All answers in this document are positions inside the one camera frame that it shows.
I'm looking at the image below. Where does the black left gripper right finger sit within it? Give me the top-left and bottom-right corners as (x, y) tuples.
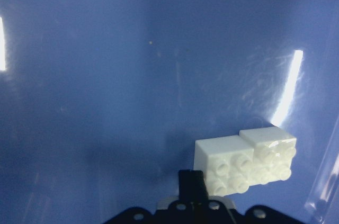
(191, 170), (208, 204)

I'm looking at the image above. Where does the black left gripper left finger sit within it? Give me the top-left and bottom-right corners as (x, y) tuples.
(178, 169), (191, 203)

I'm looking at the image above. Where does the white block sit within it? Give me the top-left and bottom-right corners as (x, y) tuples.
(239, 127), (297, 185)
(193, 135), (254, 196)

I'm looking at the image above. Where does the blue plastic tray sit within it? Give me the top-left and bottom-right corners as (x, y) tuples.
(1, 0), (338, 223)

